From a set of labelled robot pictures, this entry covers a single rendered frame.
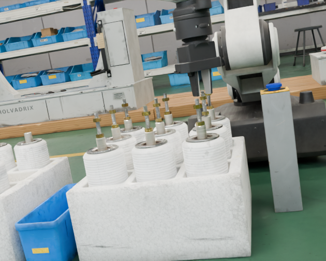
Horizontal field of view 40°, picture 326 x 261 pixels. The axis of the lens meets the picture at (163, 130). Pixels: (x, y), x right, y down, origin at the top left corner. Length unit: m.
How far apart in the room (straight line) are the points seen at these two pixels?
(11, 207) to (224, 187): 0.52
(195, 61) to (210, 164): 0.25
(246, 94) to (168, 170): 0.77
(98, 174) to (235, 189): 0.31
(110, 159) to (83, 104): 2.33
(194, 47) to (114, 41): 2.24
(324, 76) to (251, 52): 1.71
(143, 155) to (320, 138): 0.71
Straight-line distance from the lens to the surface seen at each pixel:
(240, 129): 1.51
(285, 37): 9.41
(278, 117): 1.15
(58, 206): 1.29
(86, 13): 6.11
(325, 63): 3.08
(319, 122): 1.52
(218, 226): 0.98
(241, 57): 1.41
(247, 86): 1.69
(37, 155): 1.36
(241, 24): 1.44
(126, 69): 3.26
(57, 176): 1.37
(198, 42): 1.07
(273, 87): 1.15
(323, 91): 3.02
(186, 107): 3.05
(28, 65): 10.76
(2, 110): 3.65
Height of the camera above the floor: 0.45
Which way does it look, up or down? 10 degrees down
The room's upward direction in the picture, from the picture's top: 9 degrees counter-clockwise
